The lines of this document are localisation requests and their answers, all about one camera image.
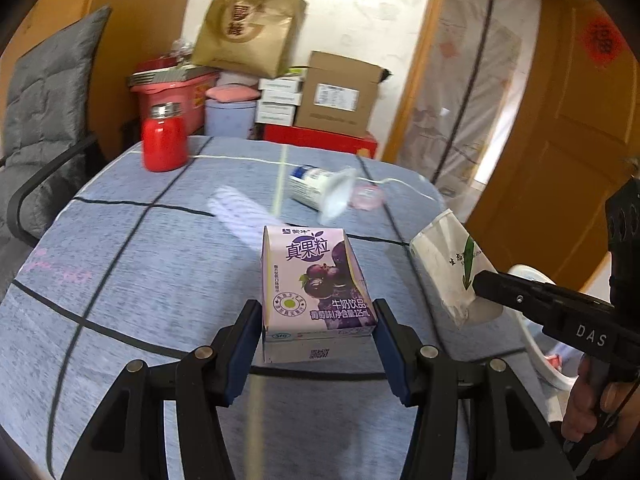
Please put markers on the wooden cabinet panel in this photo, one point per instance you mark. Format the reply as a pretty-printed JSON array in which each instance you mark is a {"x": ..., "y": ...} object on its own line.
[{"x": 140, "y": 10}]

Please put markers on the purple plastic bucket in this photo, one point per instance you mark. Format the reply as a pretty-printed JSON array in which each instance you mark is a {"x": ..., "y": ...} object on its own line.
[{"x": 227, "y": 120}]

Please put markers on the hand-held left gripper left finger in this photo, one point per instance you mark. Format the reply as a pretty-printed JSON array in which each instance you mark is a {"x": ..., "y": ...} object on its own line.
[{"x": 245, "y": 350}]

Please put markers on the black chair frame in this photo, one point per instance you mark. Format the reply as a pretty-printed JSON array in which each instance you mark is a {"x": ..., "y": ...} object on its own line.
[{"x": 14, "y": 205}]

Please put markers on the brown cardboard box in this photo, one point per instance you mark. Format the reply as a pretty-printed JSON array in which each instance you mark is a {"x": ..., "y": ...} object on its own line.
[{"x": 335, "y": 105}]

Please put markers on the red plastic storage bin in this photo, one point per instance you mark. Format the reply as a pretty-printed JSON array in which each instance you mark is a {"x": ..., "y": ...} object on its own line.
[{"x": 195, "y": 107}]

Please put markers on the wooden door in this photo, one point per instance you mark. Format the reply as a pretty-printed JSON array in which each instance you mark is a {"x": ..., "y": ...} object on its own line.
[{"x": 560, "y": 135}]

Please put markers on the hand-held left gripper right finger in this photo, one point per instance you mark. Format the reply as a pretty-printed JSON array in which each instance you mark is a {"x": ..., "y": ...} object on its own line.
[{"x": 392, "y": 355}]

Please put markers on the wooden door frame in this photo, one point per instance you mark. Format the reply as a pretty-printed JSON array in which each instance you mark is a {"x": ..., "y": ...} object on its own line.
[{"x": 425, "y": 35}]

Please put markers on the printed fabric wardrobe cover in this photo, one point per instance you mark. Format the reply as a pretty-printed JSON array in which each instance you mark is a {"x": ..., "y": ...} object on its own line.
[{"x": 475, "y": 85}]

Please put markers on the white flat box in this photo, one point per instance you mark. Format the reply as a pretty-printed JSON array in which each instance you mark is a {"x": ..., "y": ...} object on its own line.
[
  {"x": 279, "y": 98},
  {"x": 280, "y": 84},
  {"x": 276, "y": 114}
]

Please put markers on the gold paper bag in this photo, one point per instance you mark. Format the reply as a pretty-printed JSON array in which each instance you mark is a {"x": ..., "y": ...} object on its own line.
[{"x": 245, "y": 35}]

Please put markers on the grey cushioned chair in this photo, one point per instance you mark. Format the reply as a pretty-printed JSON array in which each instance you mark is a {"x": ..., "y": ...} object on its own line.
[{"x": 55, "y": 95}]

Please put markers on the purple milk carton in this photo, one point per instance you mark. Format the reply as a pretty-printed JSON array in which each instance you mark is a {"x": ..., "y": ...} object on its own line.
[{"x": 315, "y": 280}]

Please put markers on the pink bucket lid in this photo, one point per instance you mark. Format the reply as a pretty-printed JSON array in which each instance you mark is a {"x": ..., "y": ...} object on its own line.
[{"x": 232, "y": 94}]

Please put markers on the red thermos bottle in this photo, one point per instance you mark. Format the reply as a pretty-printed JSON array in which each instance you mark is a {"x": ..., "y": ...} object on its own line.
[{"x": 162, "y": 145}]

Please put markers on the white paper cup green leaf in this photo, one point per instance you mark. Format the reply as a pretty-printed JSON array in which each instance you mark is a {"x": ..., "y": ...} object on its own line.
[{"x": 445, "y": 260}]

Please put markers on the red gift box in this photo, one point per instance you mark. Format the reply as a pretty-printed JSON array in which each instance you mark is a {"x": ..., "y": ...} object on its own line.
[{"x": 325, "y": 142}]

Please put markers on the small purple foam sleeve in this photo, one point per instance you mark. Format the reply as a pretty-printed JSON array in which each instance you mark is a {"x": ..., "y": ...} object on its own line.
[{"x": 235, "y": 202}]

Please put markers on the striped flat box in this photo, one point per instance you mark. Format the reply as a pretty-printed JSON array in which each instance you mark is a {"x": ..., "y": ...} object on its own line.
[{"x": 170, "y": 77}]

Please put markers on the person's right hand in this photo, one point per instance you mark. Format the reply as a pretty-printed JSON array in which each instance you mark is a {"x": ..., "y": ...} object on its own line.
[{"x": 577, "y": 400}]

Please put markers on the red paper door decoration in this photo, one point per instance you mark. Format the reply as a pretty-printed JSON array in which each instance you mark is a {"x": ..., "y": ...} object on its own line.
[{"x": 602, "y": 42}]

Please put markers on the white yogurt cup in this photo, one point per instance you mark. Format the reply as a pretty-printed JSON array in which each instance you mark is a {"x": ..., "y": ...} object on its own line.
[{"x": 310, "y": 187}]

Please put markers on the white trash bin with liner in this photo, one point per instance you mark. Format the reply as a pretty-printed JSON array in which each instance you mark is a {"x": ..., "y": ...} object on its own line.
[{"x": 537, "y": 350}]

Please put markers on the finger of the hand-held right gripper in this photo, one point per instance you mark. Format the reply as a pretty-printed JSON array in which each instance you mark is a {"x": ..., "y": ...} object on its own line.
[{"x": 505, "y": 290}]

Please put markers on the pink plastic lid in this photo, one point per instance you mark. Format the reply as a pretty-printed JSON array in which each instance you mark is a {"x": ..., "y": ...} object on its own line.
[{"x": 370, "y": 199}]

